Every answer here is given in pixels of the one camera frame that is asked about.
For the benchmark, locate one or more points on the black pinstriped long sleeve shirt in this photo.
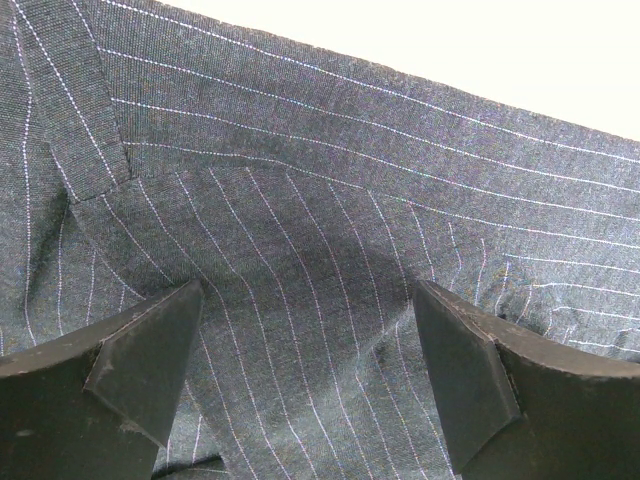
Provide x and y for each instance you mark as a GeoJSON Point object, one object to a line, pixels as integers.
{"type": "Point", "coordinates": [309, 192]}

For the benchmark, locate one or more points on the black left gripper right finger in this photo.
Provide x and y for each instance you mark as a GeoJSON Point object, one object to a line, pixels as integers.
{"type": "Point", "coordinates": [515, 405]}

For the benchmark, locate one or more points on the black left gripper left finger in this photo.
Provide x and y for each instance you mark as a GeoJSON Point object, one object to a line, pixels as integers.
{"type": "Point", "coordinates": [99, 402]}

